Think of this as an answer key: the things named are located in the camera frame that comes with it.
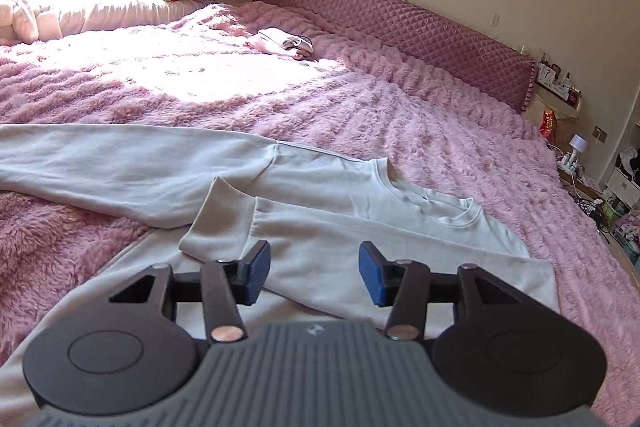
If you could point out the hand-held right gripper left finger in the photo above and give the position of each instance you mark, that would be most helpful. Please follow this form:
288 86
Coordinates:
257 274

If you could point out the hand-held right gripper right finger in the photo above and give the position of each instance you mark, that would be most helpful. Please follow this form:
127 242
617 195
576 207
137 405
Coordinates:
372 277

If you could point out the white printed sweatshirt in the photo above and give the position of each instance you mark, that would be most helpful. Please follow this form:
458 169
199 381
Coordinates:
325 227

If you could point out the pile of clothes on floor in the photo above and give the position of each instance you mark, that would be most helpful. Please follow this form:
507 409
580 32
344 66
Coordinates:
627 232

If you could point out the pink fluffy blanket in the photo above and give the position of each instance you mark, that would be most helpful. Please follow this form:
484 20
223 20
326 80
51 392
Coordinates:
200 82

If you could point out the white power strip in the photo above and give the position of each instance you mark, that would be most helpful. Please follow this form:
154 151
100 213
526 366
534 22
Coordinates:
569 164

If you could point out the red snack bag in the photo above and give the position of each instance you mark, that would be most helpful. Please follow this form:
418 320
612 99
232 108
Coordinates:
549 124

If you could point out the small white cloth on bed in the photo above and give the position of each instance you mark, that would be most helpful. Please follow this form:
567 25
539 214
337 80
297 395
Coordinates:
272 41

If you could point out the white table lamp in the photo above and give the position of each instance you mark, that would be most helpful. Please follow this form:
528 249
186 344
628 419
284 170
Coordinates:
578 144

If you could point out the pink quilted headboard cushion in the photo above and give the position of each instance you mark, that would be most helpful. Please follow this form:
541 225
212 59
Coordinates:
400 22

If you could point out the cluttered bedside shelf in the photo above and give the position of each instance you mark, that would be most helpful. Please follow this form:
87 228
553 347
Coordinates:
557 87

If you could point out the white storage drawer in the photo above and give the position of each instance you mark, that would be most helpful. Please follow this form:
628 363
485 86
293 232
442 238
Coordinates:
622 184

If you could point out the pale window seat mattress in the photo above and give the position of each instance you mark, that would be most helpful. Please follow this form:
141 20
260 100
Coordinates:
125 12

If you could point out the white comforter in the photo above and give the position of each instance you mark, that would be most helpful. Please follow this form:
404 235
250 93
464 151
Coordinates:
20 14

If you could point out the brass wall switch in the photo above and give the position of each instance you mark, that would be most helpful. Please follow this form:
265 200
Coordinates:
600 133

